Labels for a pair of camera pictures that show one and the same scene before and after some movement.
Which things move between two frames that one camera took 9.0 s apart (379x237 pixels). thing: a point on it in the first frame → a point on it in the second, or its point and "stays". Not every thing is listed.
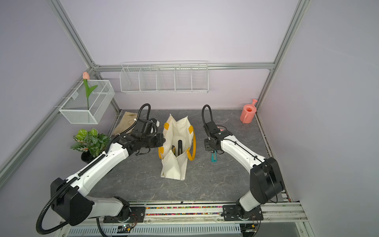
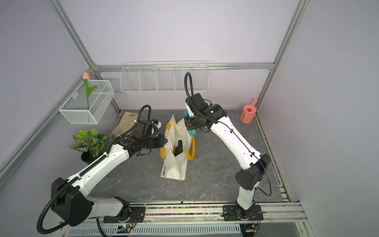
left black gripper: x=160 y=137 stays
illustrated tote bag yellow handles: x=180 y=145 stays
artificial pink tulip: x=86 y=76 stays
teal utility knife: x=214 y=156 → x=193 y=133
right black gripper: x=207 y=147 → x=189 y=125
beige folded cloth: x=127 y=120 stays
